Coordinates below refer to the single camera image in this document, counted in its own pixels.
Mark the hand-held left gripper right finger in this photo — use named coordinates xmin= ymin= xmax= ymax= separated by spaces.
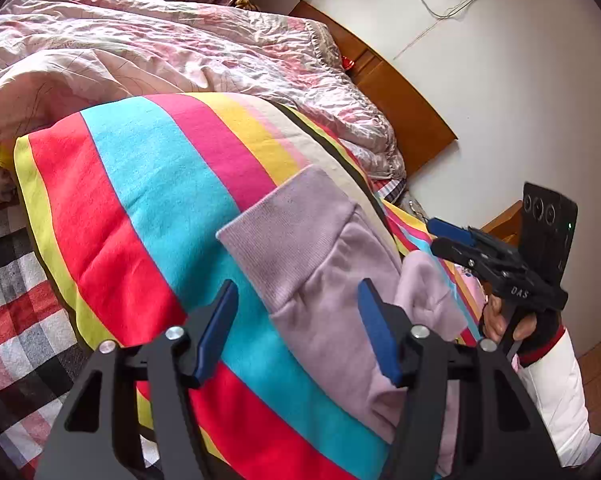
xmin=357 ymin=279 xmax=563 ymax=480

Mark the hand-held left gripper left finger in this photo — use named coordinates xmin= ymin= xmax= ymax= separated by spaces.
xmin=34 ymin=280 xmax=240 ymax=480

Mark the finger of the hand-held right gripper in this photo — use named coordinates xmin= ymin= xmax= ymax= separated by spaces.
xmin=431 ymin=237 xmax=487 ymax=273
xmin=427 ymin=217 xmax=483 ymax=248

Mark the lilac knit sweater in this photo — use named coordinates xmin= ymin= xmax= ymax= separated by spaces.
xmin=216 ymin=165 xmax=486 ymax=478

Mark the person's right hand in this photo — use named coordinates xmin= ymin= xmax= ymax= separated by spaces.
xmin=477 ymin=294 xmax=566 ymax=367

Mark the wooden headboard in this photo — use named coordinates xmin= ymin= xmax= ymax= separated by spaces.
xmin=480 ymin=200 xmax=525 ymax=248
xmin=288 ymin=0 xmax=458 ymax=178

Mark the grey patterned pillow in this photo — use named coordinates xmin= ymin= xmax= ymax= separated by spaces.
xmin=397 ymin=191 xmax=431 ymax=222

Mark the striped colourful blanket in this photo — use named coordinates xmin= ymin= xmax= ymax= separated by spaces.
xmin=13 ymin=92 xmax=486 ymax=480

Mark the red plaid bedsheet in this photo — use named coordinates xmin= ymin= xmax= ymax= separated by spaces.
xmin=0 ymin=205 xmax=146 ymax=480

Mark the pink floral quilt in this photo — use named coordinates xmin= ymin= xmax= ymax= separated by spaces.
xmin=0 ymin=0 xmax=407 ymax=206

